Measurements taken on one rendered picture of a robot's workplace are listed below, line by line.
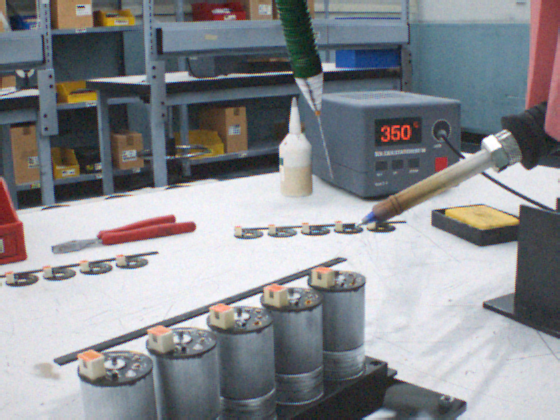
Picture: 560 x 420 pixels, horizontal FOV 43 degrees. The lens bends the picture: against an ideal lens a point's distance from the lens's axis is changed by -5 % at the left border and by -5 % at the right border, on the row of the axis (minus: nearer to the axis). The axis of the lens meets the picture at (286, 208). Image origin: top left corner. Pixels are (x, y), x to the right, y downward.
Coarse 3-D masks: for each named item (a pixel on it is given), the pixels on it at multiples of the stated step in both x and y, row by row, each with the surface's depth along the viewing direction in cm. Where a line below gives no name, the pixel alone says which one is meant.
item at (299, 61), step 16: (288, 0) 24; (304, 0) 25; (288, 16) 25; (304, 16) 25; (288, 32) 25; (304, 32) 25; (288, 48) 26; (304, 48) 25; (304, 64) 26; (320, 64) 26
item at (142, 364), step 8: (104, 352) 24; (112, 352) 24; (120, 352) 24; (128, 352) 24; (136, 352) 24; (104, 360) 24; (128, 360) 23; (136, 360) 24; (144, 360) 24; (152, 360) 24; (128, 368) 23; (136, 368) 23; (144, 368) 23; (152, 368) 23; (80, 376) 22; (104, 376) 22; (112, 376) 22; (120, 376) 22; (136, 376) 22; (144, 376) 23; (96, 384) 22; (104, 384) 22; (112, 384) 22; (120, 384) 22
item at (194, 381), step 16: (176, 336) 25; (208, 352) 24; (160, 368) 24; (176, 368) 24; (192, 368) 24; (208, 368) 25; (160, 384) 24; (176, 384) 24; (192, 384) 24; (208, 384) 25; (160, 400) 25; (176, 400) 24; (192, 400) 24; (208, 400) 25; (160, 416) 25; (176, 416) 24; (192, 416) 25; (208, 416) 25
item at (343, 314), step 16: (336, 304) 30; (352, 304) 30; (336, 320) 30; (352, 320) 30; (336, 336) 30; (352, 336) 30; (336, 352) 31; (352, 352) 31; (336, 368) 31; (352, 368) 31
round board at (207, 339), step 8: (176, 328) 26; (184, 328) 26; (192, 328) 26; (200, 328) 26; (192, 336) 25; (200, 336) 25; (208, 336) 25; (184, 344) 24; (192, 344) 25; (200, 344) 25; (208, 344) 25; (216, 344) 25; (152, 352) 24; (160, 352) 24; (168, 352) 24; (176, 352) 24; (184, 352) 24; (192, 352) 24; (200, 352) 24
